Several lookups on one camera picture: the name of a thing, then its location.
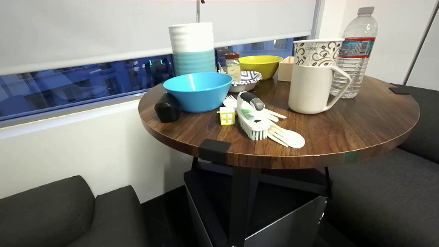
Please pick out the white plastic fork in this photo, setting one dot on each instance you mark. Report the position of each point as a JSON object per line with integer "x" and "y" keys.
{"x": 273, "y": 115}

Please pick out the white and teal canister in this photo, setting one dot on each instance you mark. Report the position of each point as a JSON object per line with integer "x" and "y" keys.
{"x": 192, "y": 47}

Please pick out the small yellow packet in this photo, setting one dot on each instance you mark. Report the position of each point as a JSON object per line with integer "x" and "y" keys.
{"x": 226, "y": 115}

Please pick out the light wooden box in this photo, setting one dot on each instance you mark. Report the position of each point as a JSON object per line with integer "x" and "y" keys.
{"x": 284, "y": 70}

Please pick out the blue plastic bowl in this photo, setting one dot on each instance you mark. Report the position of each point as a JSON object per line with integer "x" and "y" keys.
{"x": 199, "y": 92}

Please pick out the small glass spice jar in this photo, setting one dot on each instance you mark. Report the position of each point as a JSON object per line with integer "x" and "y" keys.
{"x": 231, "y": 66}

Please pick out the dark grey armchair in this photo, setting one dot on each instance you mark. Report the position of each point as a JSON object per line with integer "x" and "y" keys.
{"x": 67, "y": 214}

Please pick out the white roller blind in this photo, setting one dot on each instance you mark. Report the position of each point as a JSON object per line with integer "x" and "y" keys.
{"x": 37, "y": 34}

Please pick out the round dark wooden table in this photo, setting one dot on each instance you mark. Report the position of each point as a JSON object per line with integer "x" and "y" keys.
{"x": 245, "y": 191}

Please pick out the dark grey sofa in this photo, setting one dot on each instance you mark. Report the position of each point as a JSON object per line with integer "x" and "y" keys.
{"x": 392, "y": 199}

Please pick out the patterned paper cup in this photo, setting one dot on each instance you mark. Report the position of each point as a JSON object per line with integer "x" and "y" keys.
{"x": 317, "y": 52}

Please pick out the patterned small dish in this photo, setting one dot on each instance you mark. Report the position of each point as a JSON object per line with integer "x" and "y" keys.
{"x": 244, "y": 81}

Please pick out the clear plastic water bottle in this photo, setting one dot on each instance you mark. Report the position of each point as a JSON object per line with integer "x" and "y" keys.
{"x": 356, "y": 47}

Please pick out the yellow plastic bowl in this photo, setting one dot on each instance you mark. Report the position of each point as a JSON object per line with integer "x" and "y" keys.
{"x": 266, "y": 65}

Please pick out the grey metal bin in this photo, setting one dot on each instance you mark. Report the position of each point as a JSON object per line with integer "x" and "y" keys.
{"x": 279, "y": 217}

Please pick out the small black cup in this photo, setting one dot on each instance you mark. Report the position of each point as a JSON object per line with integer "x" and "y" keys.
{"x": 167, "y": 110}

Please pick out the white dish brush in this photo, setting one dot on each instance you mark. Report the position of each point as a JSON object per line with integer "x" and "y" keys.
{"x": 251, "y": 117}

